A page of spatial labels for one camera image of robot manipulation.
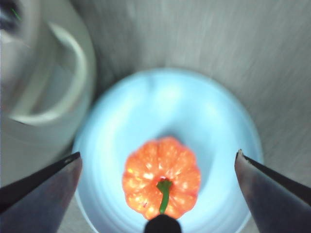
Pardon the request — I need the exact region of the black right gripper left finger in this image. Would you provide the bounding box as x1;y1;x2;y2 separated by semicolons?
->
0;151;83;233

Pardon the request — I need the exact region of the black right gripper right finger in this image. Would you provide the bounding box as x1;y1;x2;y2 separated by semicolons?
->
234;149;311;233

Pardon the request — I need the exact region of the orange pumpkin with green stem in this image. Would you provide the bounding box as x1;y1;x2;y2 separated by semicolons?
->
121;136;202;220

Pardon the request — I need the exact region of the blue round plate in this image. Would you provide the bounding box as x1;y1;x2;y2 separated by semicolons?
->
72;67;265;233

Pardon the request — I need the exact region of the pale green electric steamer pot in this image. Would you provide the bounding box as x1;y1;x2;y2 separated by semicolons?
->
0;0;97;175

